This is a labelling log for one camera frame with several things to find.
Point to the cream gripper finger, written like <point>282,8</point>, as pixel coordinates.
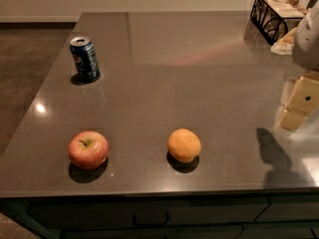
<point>299,100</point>

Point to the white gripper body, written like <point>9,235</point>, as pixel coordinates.
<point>307,45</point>

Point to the orange fruit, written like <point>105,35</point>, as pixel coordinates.
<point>184,145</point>

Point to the napkin packet beside basket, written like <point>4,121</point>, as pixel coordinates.
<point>285,44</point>

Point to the red apple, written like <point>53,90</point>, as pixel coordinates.
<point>88,150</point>

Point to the blue Pepsi soda can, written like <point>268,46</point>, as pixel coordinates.
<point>83,52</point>

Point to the black wire napkin basket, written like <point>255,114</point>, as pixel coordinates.
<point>275,18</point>

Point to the dark cabinet drawer with handle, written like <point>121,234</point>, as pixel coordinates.
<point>146,213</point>

